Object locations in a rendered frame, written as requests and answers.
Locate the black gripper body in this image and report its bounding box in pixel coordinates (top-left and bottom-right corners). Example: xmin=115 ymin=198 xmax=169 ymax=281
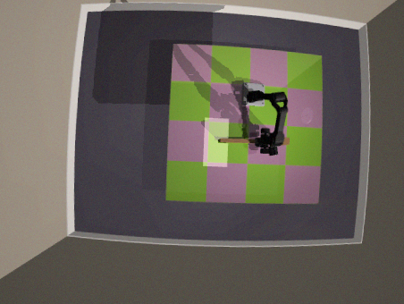
xmin=260 ymin=128 xmax=270 ymax=154

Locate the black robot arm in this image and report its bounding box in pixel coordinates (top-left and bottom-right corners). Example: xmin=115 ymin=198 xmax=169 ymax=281
xmin=247 ymin=90 xmax=289 ymax=156

